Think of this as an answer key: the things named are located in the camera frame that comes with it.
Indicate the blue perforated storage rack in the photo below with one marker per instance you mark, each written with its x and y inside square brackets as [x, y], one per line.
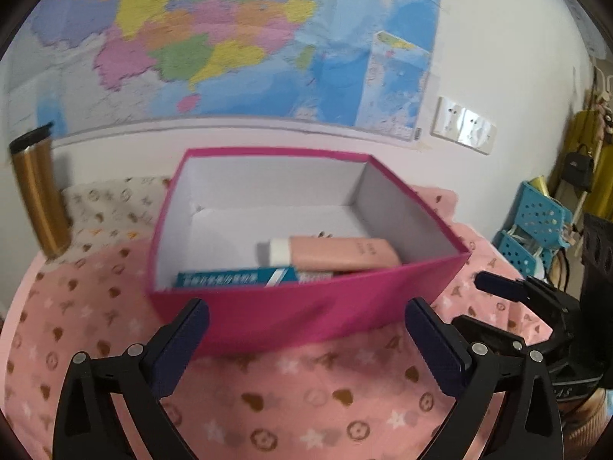
[539, 215]

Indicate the teal white medicine box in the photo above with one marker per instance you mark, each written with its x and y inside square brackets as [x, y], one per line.
[225, 277]

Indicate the yellow hanging item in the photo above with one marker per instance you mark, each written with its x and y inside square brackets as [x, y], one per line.
[582, 129]

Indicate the pink cardboard box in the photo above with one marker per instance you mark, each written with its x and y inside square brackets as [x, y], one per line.
[297, 316]

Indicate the gold metal tumbler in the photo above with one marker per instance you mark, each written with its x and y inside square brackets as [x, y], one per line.
[40, 191]

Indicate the cream star printed cloth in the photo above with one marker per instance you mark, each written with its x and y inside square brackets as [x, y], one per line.
[115, 206]

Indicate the black handbag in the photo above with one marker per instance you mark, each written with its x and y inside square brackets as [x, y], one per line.
[577, 167]

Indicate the person's right forearm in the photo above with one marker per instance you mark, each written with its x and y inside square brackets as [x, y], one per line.
[589, 426]

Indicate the pink tube with white cap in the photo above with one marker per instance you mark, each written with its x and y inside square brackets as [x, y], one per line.
[345, 253]

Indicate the colourful wall map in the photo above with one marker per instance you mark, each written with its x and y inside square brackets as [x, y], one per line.
[215, 38]

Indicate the pink printed blanket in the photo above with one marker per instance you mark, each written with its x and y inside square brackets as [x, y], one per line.
[287, 402]

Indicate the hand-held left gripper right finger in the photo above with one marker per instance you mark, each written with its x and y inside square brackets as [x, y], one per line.
[431, 345]

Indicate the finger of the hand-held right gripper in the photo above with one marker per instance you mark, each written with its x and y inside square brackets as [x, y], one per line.
[498, 285]
[483, 328]

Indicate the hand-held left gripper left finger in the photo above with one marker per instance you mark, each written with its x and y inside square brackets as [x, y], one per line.
[179, 345]

